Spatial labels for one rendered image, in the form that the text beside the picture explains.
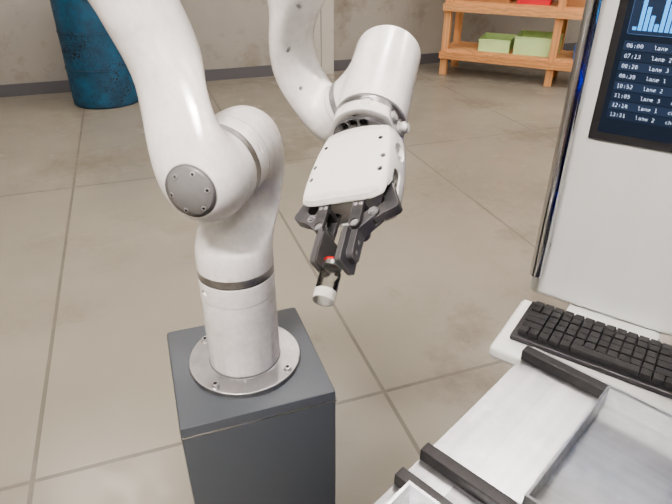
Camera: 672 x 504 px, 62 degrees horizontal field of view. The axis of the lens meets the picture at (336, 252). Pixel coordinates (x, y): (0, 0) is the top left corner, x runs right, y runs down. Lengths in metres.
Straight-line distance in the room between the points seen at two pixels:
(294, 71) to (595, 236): 0.73
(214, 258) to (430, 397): 1.47
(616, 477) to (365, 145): 0.55
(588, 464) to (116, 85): 5.37
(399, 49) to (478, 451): 0.55
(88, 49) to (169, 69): 4.99
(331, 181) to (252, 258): 0.27
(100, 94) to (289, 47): 5.13
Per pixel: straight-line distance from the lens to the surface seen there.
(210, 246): 0.84
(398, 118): 0.66
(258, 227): 0.85
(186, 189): 0.73
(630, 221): 1.21
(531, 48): 6.66
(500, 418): 0.91
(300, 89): 0.74
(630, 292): 1.27
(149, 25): 0.76
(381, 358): 2.31
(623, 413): 0.98
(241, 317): 0.88
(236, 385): 0.95
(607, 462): 0.90
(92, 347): 2.56
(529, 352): 1.00
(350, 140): 0.63
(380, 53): 0.70
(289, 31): 0.71
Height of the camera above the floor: 1.52
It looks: 30 degrees down
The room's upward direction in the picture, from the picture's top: straight up
